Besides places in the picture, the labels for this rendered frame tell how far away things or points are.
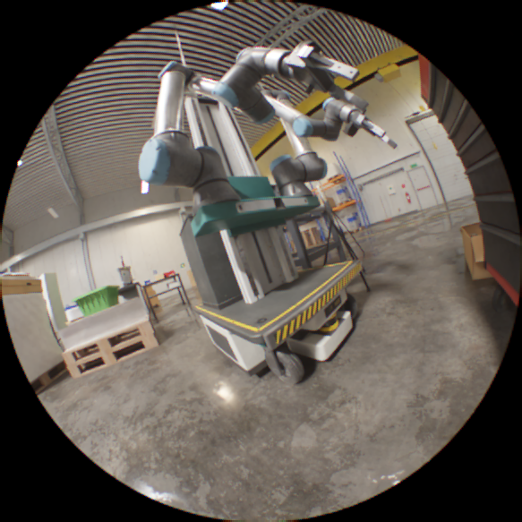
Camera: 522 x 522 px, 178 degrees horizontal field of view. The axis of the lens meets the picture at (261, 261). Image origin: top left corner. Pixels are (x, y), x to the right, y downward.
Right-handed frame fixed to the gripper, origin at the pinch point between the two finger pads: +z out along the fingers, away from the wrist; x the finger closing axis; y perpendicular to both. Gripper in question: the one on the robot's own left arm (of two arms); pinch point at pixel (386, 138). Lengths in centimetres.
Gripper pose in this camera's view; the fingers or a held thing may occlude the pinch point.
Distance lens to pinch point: 72.7
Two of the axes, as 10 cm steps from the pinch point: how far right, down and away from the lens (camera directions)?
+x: 8.8, -2.1, 4.3
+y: 2.9, -5.0, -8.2
